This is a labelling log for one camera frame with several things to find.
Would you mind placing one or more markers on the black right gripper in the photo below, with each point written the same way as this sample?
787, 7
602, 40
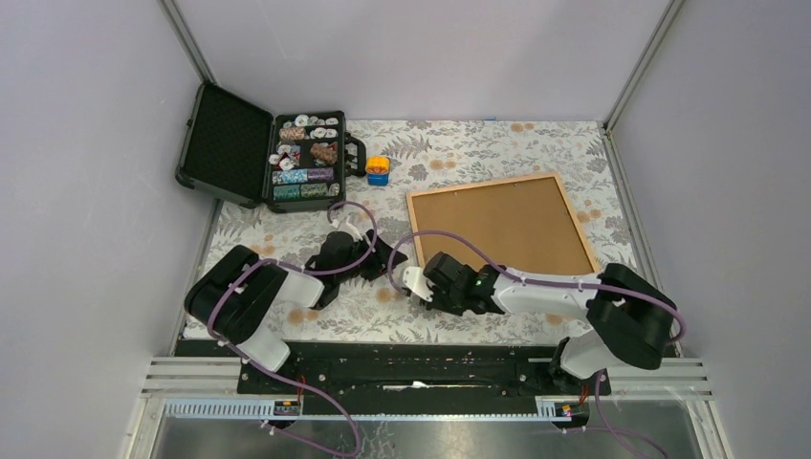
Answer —
437, 305

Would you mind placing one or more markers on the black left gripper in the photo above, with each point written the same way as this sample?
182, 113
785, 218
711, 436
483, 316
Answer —
379, 259

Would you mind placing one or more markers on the wooden picture frame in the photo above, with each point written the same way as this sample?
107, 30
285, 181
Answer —
412, 222

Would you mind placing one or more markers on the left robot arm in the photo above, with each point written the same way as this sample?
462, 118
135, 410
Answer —
242, 300

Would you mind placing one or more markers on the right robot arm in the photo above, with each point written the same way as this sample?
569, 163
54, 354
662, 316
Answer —
628, 320

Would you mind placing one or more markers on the yellow and blue toy block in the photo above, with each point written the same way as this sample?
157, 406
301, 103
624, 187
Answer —
377, 170

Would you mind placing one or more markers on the purple poker chip stack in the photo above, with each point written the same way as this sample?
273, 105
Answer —
320, 174

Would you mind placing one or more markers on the floral patterned table mat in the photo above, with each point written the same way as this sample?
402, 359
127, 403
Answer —
427, 155

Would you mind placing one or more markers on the green poker chip stack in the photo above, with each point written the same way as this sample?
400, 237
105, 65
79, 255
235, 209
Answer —
286, 193

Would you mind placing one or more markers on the orange poker chip roll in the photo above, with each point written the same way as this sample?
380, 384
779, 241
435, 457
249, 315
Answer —
324, 153

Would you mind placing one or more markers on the cyan poker chip stack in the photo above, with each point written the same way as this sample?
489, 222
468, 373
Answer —
290, 177

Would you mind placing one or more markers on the black poker chip case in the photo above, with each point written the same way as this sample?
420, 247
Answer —
232, 147

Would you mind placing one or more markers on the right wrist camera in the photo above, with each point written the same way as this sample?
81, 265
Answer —
417, 284

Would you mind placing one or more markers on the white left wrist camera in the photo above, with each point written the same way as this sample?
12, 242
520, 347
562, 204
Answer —
347, 227

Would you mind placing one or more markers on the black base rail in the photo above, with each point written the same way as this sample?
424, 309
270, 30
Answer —
407, 381

